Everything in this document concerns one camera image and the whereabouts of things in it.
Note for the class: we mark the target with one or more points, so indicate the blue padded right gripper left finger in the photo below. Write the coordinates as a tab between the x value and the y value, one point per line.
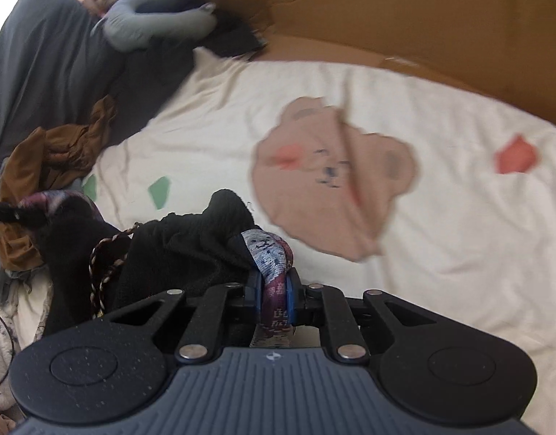
253	293

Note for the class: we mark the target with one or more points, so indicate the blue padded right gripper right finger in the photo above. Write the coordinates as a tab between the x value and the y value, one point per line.
295	297

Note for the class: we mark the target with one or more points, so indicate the black knit jacket patterned lining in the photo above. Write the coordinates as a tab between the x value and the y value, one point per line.
96	269

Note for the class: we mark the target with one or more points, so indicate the brown crumpled garment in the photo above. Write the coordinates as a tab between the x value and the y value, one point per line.
48	160

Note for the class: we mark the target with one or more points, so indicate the white fluffy spotted fabric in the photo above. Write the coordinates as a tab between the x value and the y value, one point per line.
8	349

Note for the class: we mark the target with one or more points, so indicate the cream bear print bedsheet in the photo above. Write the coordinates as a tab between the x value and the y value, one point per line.
422	221

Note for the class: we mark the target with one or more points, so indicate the dark grey blanket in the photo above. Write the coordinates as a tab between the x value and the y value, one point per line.
55	65

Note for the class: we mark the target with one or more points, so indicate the grey long sleeve garment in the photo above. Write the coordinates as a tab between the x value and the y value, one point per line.
132	24

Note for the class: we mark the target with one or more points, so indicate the brown cardboard box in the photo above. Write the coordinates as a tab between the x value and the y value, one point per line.
502	48

